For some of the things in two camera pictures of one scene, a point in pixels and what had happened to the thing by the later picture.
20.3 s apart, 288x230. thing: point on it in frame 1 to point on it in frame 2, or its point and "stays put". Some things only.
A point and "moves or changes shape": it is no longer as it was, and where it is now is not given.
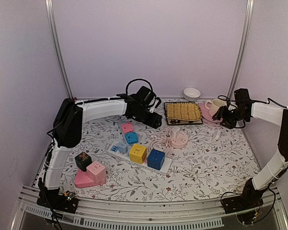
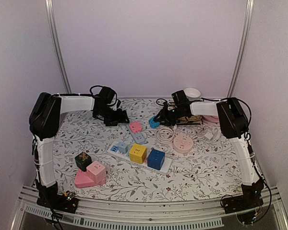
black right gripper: x=222 y=113 to x=164 y=116
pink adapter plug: x=127 y=127 to x=136 y=127
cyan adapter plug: x=131 y=137 moves or changes shape
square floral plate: x=174 y=122 stays put
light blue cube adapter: x=122 y=147 stays put
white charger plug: x=175 y=129 to x=209 y=135
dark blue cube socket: x=156 y=159 stays put
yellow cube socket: x=138 y=153 stays put
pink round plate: x=206 y=115 stays put
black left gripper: x=154 y=122 to x=121 y=118
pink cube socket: x=97 y=172 stays put
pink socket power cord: x=162 y=144 to x=164 y=141
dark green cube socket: x=82 y=161 stays put
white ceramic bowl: x=191 y=94 stays put
